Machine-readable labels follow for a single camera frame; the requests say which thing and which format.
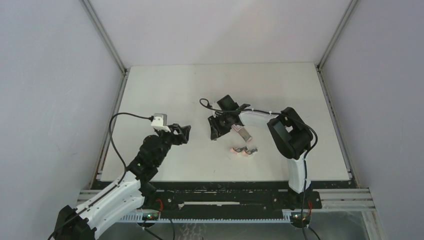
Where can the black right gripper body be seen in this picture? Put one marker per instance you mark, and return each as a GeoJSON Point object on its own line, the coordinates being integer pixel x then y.
{"type": "Point", "coordinates": [220, 123]}

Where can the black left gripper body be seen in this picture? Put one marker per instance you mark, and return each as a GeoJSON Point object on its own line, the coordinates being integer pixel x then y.
{"type": "Point", "coordinates": [175, 139]}

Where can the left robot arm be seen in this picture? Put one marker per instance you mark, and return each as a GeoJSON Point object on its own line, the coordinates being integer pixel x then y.
{"type": "Point", "coordinates": [90, 219]}

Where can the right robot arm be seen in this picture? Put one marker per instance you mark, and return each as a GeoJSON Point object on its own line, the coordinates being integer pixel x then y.
{"type": "Point", "coordinates": [293, 138]}

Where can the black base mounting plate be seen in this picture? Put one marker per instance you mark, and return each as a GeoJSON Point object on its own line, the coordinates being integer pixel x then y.
{"type": "Point", "coordinates": [294, 203]}

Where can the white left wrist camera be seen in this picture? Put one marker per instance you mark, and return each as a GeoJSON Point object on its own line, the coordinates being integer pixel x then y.
{"type": "Point", "coordinates": [159, 122]}

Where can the aluminium left frame rail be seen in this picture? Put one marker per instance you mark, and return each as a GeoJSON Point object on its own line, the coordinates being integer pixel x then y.
{"type": "Point", "coordinates": [113, 99]}

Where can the aluminium frame rail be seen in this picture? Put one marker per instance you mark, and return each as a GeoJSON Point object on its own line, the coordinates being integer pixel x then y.
{"type": "Point", "coordinates": [113, 99]}
{"type": "Point", "coordinates": [329, 94]}

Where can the white slotted cable duct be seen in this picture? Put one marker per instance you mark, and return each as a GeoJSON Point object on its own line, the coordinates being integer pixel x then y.
{"type": "Point", "coordinates": [153, 217]}

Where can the aluminium right frame rail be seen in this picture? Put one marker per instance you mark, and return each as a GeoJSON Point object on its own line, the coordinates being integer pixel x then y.
{"type": "Point", "coordinates": [329, 94]}

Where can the aluminium front extrusion rail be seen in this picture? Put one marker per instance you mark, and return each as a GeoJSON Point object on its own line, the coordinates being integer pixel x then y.
{"type": "Point", "coordinates": [324, 200]}

